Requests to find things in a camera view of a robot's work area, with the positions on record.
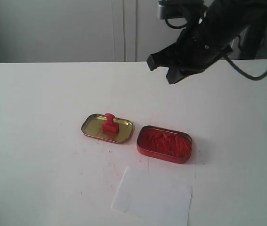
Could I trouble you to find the dark metal post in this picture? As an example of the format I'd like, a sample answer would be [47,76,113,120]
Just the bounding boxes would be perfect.
[238,24,267,60]

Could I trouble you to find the white cabinet doors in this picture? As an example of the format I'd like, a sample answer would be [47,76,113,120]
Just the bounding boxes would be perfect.
[0,0,180,63]

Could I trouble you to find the red rubber stamp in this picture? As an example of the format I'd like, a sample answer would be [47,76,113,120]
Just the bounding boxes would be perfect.
[102,113,119,133]

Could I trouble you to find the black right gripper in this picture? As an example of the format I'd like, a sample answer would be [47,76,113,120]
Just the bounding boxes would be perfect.
[147,22,232,85]

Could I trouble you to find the gold tin lid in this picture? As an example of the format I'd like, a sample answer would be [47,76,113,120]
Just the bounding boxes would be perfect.
[81,113,134,144]

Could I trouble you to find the black camera cable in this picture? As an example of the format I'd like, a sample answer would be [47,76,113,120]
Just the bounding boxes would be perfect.
[165,14,267,81]

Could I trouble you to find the white paper sheet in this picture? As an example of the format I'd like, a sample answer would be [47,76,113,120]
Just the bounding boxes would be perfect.
[111,167,192,226]

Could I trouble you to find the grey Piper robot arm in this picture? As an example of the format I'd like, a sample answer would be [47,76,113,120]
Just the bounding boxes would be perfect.
[146,0,267,84]

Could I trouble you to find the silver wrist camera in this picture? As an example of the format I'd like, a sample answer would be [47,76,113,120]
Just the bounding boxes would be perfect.
[157,0,204,20]

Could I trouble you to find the red ink pad tin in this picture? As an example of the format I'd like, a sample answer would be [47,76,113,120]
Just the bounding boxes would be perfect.
[137,125,193,164]

